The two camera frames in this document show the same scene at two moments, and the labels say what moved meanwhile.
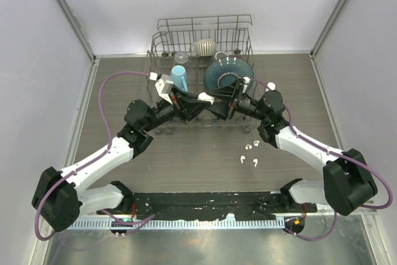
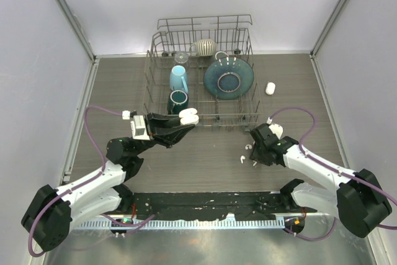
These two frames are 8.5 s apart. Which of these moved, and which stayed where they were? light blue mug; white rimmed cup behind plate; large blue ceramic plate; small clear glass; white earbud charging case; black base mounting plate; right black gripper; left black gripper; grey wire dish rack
Moved: white earbud charging case; left black gripper; right black gripper
Stayed: large blue ceramic plate; grey wire dish rack; small clear glass; white rimmed cup behind plate; light blue mug; black base mounting plate
